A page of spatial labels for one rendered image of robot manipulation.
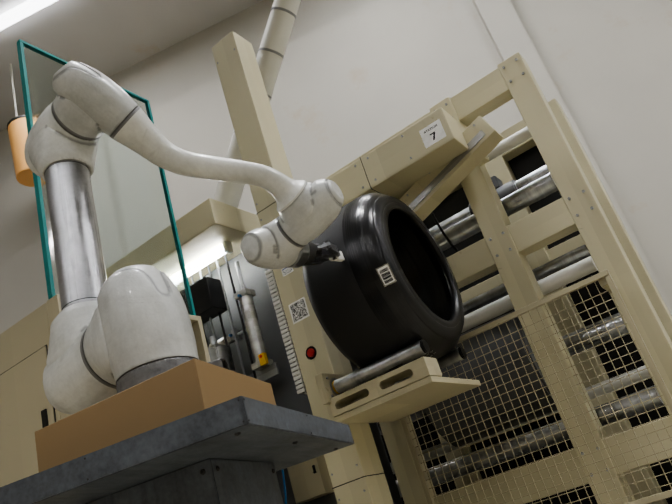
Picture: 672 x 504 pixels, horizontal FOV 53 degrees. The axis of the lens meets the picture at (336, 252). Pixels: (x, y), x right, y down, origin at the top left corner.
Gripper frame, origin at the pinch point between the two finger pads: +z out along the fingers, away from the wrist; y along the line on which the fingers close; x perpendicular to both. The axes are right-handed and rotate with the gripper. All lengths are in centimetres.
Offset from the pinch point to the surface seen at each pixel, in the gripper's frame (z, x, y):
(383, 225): 13.5, -5.2, -12.5
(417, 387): 8.8, 44.3, -4.3
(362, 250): 3.9, 1.4, -7.1
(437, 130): 57, -41, -29
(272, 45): 73, -127, 27
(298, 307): 24.8, 1.9, 33.9
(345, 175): 58, -46, 12
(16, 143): 254, -363, 430
